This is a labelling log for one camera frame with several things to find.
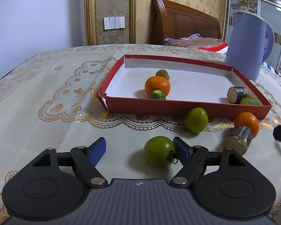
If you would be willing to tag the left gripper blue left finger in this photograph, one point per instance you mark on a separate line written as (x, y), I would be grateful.
(85, 160)

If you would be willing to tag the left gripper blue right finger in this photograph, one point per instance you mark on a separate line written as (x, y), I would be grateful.
(192, 159)

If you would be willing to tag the green tomato with stem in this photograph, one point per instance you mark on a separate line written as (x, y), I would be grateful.
(159, 151)

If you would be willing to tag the green round tomato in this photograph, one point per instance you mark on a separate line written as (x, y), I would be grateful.
(196, 120)

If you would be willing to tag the orange mandarin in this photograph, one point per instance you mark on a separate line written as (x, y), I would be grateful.
(157, 83)
(247, 119)

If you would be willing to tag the green cucumber chunk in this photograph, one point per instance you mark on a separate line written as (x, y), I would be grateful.
(251, 101)

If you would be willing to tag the dark sugarcane piece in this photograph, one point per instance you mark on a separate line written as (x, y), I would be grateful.
(235, 94)

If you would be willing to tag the green lime wedge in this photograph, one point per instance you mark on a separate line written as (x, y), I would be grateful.
(157, 95)

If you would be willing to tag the red cardboard tray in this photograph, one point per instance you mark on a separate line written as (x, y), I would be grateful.
(193, 83)

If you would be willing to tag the lavender electric kettle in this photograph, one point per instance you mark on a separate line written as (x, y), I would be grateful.
(250, 45)

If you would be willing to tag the striped bedding pile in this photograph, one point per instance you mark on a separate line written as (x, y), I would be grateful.
(196, 41)

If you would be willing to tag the wooden bed headboard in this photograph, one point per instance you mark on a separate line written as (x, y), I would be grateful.
(174, 20)

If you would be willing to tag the white wall switch panel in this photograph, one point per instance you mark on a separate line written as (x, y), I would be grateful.
(114, 22)

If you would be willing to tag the gold ornate wall frame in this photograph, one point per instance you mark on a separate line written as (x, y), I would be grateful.
(96, 10)

